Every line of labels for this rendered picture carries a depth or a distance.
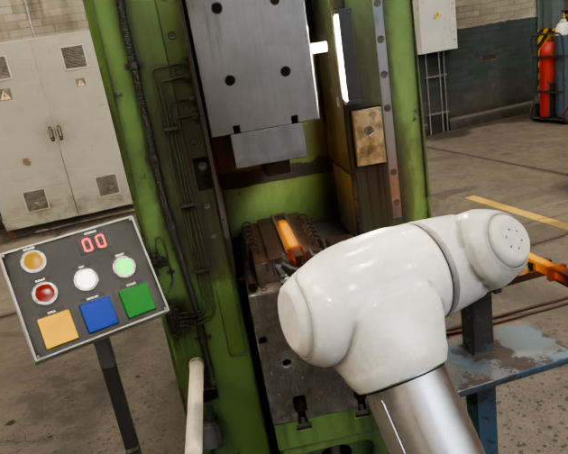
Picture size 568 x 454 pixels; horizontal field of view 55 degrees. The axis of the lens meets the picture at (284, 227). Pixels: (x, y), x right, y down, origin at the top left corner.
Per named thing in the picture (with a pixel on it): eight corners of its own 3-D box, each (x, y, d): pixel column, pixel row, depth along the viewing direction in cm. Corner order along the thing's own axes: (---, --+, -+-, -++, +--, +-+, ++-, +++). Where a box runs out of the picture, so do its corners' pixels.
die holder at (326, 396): (390, 400, 173) (376, 270, 159) (272, 426, 170) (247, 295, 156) (348, 321, 226) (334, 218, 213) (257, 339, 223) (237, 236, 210)
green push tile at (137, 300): (156, 307, 143) (146, 281, 144) (128, 318, 139) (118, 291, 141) (155, 309, 144) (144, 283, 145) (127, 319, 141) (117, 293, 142)
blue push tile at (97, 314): (119, 322, 138) (108, 294, 139) (89, 333, 135) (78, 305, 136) (118, 323, 140) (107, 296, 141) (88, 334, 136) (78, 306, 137)
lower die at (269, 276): (324, 272, 164) (320, 246, 161) (258, 286, 162) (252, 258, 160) (301, 231, 204) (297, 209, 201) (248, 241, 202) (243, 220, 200)
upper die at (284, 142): (306, 156, 153) (302, 122, 150) (236, 168, 152) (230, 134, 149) (287, 137, 193) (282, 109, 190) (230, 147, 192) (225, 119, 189)
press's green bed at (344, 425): (402, 515, 187) (389, 400, 173) (296, 540, 184) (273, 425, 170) (360, 416, 240) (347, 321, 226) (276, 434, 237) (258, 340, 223)
